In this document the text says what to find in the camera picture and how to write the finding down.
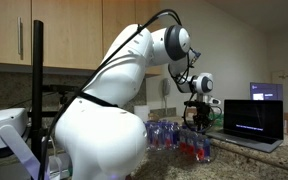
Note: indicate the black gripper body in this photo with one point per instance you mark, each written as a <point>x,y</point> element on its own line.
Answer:
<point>197,115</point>

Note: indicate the Fiji water bottle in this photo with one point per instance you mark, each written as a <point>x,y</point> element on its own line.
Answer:
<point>183,139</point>
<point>191,142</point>
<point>203,148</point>

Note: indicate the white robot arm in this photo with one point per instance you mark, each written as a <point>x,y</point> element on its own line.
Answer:
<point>104,141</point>

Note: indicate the green tissue box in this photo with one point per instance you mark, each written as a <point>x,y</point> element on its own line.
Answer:
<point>217,118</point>

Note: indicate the plastic-wrapped water bottle pack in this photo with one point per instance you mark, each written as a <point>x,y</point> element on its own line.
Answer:
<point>162,135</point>

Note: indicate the open silver laptop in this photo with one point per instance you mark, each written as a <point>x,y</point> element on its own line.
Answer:
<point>256,124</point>

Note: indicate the computer monitor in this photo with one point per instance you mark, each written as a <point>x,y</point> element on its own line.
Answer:
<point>266,91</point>

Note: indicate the wooden upper cabinets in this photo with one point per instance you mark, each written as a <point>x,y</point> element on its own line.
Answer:
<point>77,33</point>

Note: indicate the white VR headset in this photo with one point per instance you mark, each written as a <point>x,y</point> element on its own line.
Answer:
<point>13,135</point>

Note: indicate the black camera stand pole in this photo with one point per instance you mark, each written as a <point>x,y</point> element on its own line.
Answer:
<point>37,81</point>

